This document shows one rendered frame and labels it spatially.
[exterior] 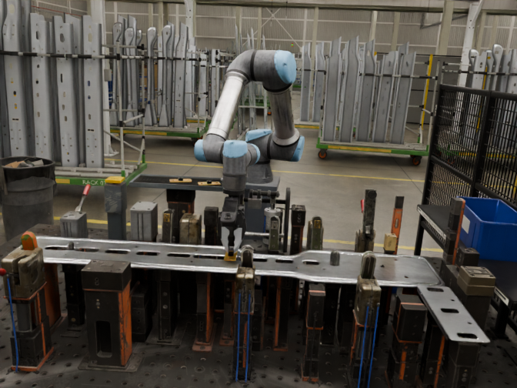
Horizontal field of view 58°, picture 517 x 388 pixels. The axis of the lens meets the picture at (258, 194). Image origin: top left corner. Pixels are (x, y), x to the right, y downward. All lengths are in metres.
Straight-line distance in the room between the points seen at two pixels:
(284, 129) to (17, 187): 2.77
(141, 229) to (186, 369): 0.50
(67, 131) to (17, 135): 0.60
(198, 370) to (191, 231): 0.46
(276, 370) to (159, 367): 0.36
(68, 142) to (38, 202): 1.78
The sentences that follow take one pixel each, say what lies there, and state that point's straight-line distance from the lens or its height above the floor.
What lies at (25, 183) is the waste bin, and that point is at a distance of 4.22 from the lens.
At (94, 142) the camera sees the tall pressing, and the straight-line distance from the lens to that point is 5.84.
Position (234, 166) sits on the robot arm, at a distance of 1.45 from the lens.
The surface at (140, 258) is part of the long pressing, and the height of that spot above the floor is 1.00.
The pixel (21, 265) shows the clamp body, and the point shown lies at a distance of 1.47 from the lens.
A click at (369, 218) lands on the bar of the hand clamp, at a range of 1.67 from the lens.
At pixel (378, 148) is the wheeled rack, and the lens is 8.29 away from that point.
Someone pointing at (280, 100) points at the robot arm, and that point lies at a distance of 1.84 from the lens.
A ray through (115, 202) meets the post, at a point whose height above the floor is 1.07.
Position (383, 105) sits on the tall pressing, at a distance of 8.68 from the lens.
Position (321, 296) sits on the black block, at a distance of 1.37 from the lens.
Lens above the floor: 1.63
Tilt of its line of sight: 16 degrees down
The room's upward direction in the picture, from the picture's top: 3 degrees clockwise
